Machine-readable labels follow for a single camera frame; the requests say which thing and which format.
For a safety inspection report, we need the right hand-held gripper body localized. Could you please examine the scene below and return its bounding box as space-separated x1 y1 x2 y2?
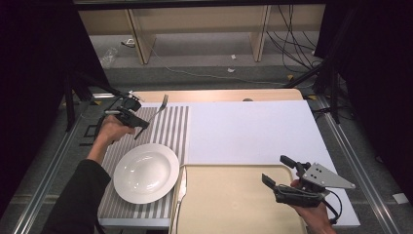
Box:
274 161 357 209

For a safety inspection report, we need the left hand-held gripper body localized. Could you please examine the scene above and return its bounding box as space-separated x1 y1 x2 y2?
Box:
103 92 145 129

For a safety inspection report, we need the silver fork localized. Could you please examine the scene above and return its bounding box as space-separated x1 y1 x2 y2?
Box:
147 94 169 127

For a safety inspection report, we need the beige tray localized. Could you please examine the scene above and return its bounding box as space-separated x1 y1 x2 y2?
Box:
169 164 308 234

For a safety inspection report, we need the white plate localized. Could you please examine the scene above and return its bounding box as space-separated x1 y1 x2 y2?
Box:
112 142 181 206

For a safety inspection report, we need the person's left hand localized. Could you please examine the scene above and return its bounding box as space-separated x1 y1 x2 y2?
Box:
94 114 136 146

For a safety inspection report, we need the person's right hand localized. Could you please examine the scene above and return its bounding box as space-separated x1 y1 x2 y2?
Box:
289 179 331 230

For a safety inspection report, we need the grey striped placemat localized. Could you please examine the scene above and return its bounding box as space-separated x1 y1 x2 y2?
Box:
96 105 191 219

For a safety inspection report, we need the white foam board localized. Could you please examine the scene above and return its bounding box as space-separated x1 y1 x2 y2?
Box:
96 99 361 228

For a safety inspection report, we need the black tripod stand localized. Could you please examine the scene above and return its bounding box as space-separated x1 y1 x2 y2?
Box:
62 71 126 133
283 58 343 125

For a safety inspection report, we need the clear plastic bag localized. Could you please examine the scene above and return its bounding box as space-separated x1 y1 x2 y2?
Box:
99 47 119 68

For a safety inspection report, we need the white paper sheet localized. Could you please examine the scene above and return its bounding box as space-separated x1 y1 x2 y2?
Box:
392 192 410 206

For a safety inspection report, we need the black curtain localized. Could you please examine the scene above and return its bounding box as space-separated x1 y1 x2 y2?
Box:
314 0 413 197
0 0 111 219

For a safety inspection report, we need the light wooden shelf unit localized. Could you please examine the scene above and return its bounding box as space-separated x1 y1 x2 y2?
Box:
77 4 326 65

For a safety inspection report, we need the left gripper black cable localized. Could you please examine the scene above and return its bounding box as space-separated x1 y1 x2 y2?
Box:
93 114 109 138

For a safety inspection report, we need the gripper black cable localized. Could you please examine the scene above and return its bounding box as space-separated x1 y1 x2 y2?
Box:
93 114 109 138
320 189 343 226

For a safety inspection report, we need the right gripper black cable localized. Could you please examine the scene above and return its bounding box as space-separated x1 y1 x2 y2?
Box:
320 189 343 226

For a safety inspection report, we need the metal floor rail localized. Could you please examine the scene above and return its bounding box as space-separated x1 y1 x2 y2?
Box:
12 99 93 234
316 97 399 234

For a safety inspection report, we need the white floor cable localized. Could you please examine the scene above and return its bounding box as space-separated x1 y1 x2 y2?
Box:
150 48 287 88

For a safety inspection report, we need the bundle of black floor cables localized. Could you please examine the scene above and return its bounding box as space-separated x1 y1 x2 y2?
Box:
266 4 323 74

